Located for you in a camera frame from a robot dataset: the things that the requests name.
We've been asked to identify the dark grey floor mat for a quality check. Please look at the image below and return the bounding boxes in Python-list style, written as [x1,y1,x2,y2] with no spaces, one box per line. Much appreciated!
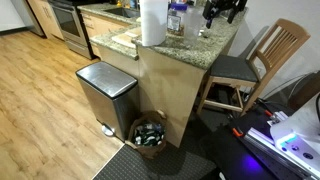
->
[91,111,218,180]

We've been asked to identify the brown paper bag of recyclables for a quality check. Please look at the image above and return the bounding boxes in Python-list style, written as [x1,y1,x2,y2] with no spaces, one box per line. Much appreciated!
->
[125,109,168,160]

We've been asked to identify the stainless steel trash can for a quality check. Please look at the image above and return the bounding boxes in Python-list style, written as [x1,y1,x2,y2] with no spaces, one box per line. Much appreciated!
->
[75,60,141,141]

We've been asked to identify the stainless steel refrigerator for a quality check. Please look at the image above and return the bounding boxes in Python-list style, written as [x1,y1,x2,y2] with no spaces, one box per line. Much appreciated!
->
[9,0,46,38]

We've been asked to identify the stainless steel oven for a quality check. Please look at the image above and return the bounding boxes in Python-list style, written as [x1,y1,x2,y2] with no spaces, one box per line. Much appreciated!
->
[47,0,97,61]

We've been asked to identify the pale cutting board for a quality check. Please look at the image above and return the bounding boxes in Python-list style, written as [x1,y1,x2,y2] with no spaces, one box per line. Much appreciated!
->
[111,26,143,50]

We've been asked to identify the clear jar with blue lid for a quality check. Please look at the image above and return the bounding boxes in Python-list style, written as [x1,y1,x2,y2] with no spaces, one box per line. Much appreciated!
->
[166,2,189,37]

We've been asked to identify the kitchen sink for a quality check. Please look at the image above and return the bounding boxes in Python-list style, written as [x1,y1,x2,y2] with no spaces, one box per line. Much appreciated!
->
[104,6,141,20]

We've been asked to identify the white paper towel roll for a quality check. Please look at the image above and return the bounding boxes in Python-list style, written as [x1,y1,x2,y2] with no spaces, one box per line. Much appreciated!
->
[139,0,170,47]

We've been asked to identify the black robot mounting cart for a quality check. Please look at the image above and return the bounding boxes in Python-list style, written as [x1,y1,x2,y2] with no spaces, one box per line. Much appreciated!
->
[213,99,320,180]

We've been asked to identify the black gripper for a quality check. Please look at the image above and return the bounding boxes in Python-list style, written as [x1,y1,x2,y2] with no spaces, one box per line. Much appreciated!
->
[202,0,249,30]

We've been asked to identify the colourless plastic cup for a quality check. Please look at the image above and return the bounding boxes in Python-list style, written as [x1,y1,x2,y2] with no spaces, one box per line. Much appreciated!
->
[182,4,207,47]

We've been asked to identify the wooden chair with grey cushion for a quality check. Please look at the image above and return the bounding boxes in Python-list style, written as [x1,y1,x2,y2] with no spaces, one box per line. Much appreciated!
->
[196,18,312,118]

